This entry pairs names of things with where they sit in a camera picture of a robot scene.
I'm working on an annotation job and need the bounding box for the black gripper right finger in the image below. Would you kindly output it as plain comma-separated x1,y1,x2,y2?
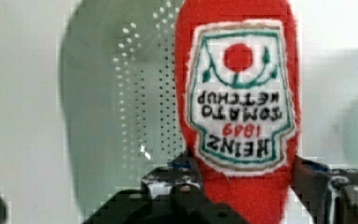
292,156,358,224

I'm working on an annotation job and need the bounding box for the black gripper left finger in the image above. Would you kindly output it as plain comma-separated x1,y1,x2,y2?
83,151,248,224

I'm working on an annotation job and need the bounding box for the red plush ketchup bottle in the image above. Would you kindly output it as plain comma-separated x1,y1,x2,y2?
175,0,300,224

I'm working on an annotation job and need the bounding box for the green oval strainer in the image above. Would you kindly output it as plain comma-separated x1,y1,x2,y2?
60,0,186,217

